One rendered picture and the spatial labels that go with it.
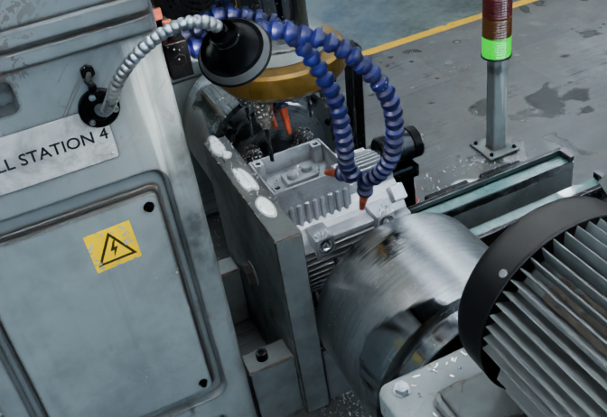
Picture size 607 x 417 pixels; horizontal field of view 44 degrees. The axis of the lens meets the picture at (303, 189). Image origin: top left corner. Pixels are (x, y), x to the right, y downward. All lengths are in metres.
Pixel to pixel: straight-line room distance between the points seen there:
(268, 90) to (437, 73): 1.18
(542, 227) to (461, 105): 1.32
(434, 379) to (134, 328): 0.37
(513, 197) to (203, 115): 0.59
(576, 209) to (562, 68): 1.48
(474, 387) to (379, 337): 0.16
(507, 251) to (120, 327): 0.49
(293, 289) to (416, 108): 0.98
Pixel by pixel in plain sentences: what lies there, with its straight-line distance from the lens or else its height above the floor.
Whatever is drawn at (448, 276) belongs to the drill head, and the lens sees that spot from 0.87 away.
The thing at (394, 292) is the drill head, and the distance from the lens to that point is 0.87.
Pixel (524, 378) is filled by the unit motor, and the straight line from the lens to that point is 0.61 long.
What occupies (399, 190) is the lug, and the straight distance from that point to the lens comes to 1.14.
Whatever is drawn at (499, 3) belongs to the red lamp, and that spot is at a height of 1.16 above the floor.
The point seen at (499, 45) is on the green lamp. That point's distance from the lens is 1.61.
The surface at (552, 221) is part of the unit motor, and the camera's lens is 0.63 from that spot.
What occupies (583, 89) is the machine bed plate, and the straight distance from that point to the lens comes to 2.00.
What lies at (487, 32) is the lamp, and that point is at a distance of 1.60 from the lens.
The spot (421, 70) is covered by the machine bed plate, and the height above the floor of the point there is 0.80.
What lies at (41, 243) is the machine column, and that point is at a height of 1.29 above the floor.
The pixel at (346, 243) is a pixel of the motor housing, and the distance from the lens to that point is 1.12.
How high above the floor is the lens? 1.75
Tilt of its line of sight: 35 degrees down
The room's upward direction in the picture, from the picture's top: 9 degrees counter-clockwise
